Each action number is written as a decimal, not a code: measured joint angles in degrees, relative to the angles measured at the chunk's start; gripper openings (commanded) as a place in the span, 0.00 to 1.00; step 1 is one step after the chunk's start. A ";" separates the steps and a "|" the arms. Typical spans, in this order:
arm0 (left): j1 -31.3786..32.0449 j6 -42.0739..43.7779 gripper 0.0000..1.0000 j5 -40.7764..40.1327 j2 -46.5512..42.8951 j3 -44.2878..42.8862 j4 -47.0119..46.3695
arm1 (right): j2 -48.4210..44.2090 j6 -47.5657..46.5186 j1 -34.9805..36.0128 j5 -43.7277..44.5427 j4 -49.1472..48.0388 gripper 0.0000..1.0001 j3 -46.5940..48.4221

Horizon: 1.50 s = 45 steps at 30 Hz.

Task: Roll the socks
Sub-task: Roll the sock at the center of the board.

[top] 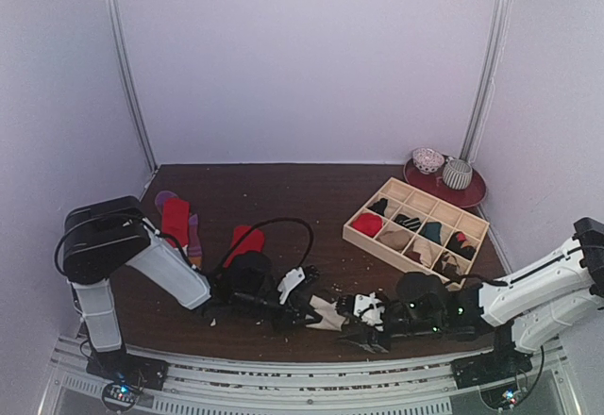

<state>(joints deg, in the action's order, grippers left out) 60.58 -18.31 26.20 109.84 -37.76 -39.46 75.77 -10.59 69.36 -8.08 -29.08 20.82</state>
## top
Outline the cream sock with brown toe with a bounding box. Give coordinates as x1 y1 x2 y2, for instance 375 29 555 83
307 295 346 332

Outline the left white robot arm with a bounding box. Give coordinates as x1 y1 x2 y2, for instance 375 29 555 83
54 196 320 381

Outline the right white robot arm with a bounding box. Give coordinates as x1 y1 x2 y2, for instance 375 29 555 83
336 217 603 379

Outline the tan sock roll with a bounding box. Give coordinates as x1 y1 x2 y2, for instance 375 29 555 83
377 230 412 253

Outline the black white striped sock roll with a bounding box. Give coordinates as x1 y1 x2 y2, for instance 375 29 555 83
394 214 422 231

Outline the teal sock roll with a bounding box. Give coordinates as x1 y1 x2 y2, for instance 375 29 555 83
420 222 443 243

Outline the dark patterned sock roll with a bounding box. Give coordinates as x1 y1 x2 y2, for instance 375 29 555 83
446 231 476 261

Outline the rolled red sock in box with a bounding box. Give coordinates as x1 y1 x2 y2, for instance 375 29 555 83
351 213 383 238

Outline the purple orange striped sock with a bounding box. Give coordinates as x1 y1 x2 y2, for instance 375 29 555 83
155 191 203 270

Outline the wooden compartment organiser box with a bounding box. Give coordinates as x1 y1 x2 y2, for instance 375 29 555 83
343 177 490 291

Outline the black sock in box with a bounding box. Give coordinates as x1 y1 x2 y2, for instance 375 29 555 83
368 197 389 217

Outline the red sock with striped cuff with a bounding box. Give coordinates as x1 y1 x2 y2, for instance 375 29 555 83
161 197 190 250

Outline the dark red round plate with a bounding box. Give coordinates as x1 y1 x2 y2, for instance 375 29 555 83
403 158 487 208

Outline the patterned white bowl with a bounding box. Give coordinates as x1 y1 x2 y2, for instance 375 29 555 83
411 147 445 174

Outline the striped grey cup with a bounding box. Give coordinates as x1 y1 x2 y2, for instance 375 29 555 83
443 158 473 191

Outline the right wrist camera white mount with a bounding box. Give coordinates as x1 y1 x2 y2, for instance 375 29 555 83
352 292 386 331

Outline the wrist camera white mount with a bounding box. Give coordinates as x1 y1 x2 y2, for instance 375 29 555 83
352 292 386 331
277 267 306 306

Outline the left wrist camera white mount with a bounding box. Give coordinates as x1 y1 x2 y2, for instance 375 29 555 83
277 267 306 306

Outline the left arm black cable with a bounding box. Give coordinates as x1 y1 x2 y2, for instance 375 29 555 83
207 216 315 284

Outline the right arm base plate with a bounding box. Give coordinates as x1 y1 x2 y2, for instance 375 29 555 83
451 351 532 390

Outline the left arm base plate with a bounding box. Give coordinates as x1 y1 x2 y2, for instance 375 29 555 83
86 350 168 390

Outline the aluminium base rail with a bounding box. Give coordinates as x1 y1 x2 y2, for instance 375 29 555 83
39 332 578 415

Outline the left aluminium frame post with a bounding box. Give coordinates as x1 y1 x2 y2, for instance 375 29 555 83
105 0 159 174

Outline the aluminium frame post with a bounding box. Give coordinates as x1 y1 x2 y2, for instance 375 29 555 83
105 0 159 174
460 0 512 164

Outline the right aluminium frame post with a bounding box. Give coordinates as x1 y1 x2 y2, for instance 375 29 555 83
460 0 512 164

